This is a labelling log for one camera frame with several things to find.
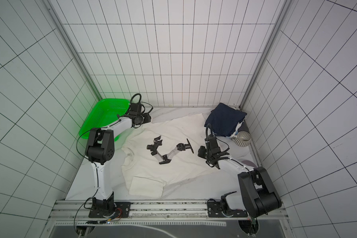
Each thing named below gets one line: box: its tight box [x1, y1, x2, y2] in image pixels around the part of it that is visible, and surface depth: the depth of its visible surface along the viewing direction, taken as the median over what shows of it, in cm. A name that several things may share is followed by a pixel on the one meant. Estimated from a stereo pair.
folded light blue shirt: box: [232, 119, 245, 137], surface depth 99 cm
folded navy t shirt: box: [204, 102, 247, 137], surface depth 102 cm
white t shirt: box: [120, 113, 216, 199], surface depth 94 cm
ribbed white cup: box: [231, 130, 252, 148], surface depth 97 cm
